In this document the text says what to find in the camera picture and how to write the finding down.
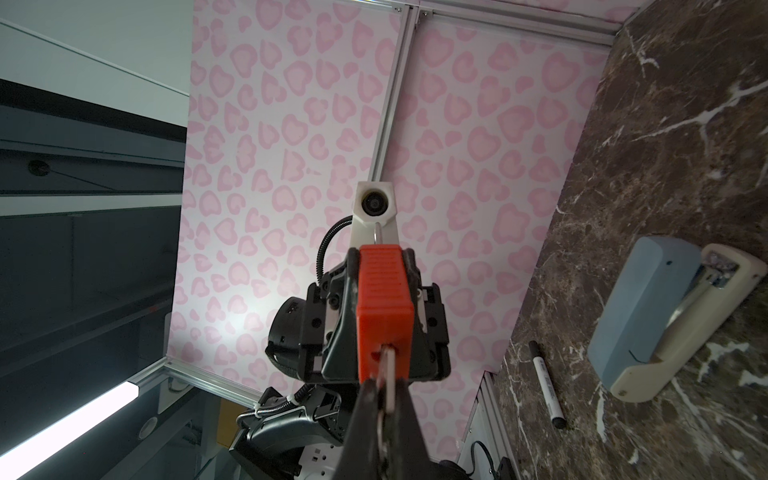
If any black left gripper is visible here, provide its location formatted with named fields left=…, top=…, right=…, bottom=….
left=299, top=248, right=452, bottom=385

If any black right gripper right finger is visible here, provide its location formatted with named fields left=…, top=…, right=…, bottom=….
left=392, top=380, right=441, bottom=480

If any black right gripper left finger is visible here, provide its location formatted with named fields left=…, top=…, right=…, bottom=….
left=333, top=379, right=384, bottom=480

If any silver key of padlock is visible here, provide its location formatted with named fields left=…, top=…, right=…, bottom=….
left=376, top=345, right=396, bottom=479

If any red padlock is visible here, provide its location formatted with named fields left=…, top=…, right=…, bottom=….
left=355, top=223, right=415, bottom=382

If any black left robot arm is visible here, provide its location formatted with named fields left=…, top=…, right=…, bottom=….
left=231, top=245, right=451, bottom=479

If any black white marker pen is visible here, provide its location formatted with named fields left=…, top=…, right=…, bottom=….
left=528, top=340, right=567, bottom=429

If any blue grey stapler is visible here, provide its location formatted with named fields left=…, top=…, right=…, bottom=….
left=587, top=236, right=767, bottom=403

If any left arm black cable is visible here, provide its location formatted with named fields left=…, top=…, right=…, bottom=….
left=315, top=214, right=354, bottom=283

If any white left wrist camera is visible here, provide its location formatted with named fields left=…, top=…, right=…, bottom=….
left=349, top=182, right=400, bottom=248

